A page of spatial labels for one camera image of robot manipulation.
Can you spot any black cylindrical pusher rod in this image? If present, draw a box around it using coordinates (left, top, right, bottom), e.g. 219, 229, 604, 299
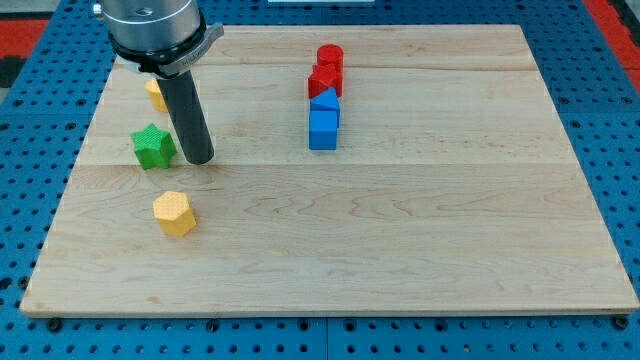
158, 71, 214, 165

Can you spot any yellow heart block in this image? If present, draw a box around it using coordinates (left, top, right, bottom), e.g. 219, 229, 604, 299
145, 78, 168, 113

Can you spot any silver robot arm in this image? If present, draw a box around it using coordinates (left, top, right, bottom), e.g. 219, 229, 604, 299
92, 0, 224, 165

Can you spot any green star block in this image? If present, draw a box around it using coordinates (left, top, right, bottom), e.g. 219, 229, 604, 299
130, 123, 177, 170

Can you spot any red star block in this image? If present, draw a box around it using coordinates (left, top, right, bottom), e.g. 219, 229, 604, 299
307, 64, 344, 98

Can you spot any yellow hexagon block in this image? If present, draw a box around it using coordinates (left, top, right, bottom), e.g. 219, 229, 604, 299
152, 191, 197, 237

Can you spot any blue cube block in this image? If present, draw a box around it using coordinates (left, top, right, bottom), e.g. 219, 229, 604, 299
308, 110, 338, 150

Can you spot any blue triangle block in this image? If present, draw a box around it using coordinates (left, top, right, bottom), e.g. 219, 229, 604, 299
310, 87, 341, 126

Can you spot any red cylinder block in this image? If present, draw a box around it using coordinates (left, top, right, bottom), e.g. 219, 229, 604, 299
316, 43, 344, 73

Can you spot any wooden board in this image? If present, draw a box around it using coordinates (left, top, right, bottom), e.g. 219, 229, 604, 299
20, 25, 639, 318

